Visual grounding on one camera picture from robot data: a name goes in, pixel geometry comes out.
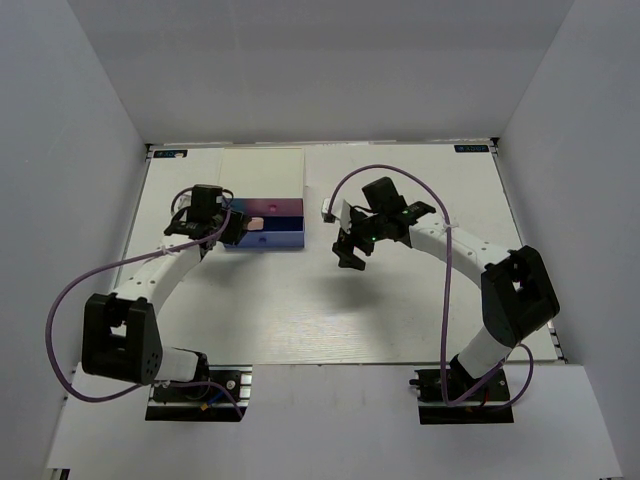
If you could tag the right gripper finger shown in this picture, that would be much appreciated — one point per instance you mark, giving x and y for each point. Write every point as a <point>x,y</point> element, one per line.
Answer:
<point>343,246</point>
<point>353,262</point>

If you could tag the pink drawer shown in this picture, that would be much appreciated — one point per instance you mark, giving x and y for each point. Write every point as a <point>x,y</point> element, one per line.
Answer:
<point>265,207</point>

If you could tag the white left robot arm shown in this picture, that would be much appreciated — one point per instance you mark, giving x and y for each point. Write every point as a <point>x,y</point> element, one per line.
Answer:
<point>121,338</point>

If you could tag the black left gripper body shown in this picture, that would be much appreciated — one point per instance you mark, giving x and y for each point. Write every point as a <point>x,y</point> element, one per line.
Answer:
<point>233,233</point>

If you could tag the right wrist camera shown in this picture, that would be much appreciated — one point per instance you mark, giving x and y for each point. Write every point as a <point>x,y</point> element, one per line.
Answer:
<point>337,210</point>

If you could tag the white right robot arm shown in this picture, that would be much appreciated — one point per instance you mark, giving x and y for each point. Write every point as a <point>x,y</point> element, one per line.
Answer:
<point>517,295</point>

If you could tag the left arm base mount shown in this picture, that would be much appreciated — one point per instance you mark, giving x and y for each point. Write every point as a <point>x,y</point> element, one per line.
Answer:
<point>203,404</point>

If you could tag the white drawer cabinet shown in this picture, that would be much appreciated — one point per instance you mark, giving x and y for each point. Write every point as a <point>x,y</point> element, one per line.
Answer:
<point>256,173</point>

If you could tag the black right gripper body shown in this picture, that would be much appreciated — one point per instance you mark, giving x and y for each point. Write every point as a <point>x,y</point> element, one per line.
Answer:
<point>367,230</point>

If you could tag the dark blue drawer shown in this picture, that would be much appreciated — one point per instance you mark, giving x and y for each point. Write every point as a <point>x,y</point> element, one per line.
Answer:
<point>279,232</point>

